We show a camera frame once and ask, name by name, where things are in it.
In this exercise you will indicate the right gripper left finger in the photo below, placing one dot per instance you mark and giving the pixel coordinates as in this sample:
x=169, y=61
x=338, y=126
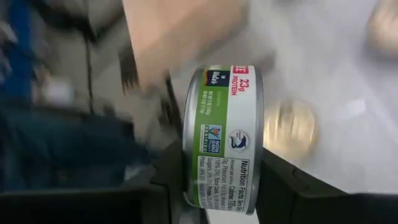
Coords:
x=93, y=208

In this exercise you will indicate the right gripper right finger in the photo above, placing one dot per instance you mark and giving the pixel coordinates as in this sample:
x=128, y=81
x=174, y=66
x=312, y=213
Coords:
x=311, y=208

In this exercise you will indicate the green tuna can silver lid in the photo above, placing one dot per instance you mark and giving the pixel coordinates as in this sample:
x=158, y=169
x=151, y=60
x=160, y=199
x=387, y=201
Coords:
x=224, y=124

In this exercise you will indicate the light wooden shelf board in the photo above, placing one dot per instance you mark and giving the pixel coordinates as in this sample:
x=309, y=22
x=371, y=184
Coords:
x=180, y=31

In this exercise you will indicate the blue salmon can gold lid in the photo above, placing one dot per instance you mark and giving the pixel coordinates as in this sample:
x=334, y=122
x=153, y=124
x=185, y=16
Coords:
x=289, y=127

